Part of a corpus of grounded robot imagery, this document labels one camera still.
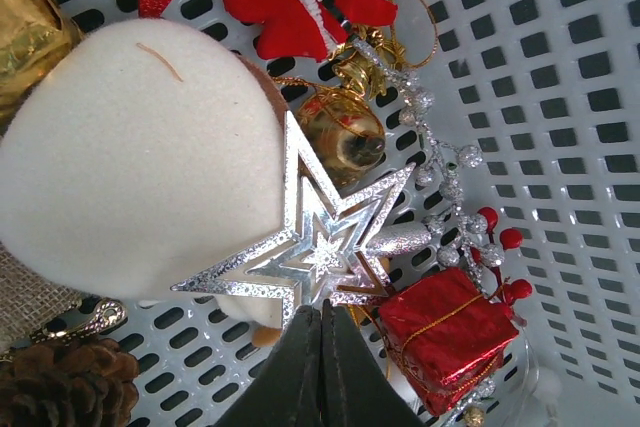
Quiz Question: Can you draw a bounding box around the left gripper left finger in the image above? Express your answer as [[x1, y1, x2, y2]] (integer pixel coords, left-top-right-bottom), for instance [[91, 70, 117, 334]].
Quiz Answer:
[[216, 306, 321, 427]]

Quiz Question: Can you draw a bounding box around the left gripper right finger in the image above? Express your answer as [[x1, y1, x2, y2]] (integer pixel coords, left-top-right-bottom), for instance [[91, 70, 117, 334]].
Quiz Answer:
[[319, 301, 423, 427]]

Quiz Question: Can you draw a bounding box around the silver star topper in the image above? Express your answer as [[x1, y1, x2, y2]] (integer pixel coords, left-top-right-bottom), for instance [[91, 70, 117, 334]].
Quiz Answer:
[[171, 112, 415, 328]]

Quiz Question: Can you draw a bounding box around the white plastic basket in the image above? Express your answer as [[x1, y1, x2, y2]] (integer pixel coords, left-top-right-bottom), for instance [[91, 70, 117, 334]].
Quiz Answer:
[[55, 0, 639, 426]]

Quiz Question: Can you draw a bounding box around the red gift box ornament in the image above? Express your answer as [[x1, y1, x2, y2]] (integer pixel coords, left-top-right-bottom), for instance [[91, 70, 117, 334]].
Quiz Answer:
[[378, 268, 518, 416]]

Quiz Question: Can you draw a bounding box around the red berry sprig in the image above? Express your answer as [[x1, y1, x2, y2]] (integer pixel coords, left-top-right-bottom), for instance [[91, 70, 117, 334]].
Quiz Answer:
[[467, 207, 533, 313]]

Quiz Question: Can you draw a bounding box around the silver berry sprig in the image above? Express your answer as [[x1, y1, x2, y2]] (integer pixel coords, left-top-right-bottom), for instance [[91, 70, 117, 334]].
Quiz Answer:
[[352, 38, 505, 286]]

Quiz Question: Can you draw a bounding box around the brown pine cone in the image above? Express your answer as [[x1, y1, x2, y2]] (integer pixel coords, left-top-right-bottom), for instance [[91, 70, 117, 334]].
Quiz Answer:
[[1, 338, 140, 426]]

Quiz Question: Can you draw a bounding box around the gold bell ornament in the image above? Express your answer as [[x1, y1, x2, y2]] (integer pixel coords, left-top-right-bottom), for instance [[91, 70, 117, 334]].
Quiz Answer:
[[296, 87, 386, 188]]

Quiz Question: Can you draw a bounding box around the burlap fabric ornament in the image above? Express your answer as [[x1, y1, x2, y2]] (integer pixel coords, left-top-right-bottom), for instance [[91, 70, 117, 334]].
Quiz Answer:
[[0, 246, 85, 352]]

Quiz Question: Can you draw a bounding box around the gold foil gift box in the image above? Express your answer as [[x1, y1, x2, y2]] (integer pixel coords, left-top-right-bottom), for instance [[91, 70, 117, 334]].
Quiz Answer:
[[1, 0, 83, 131]]

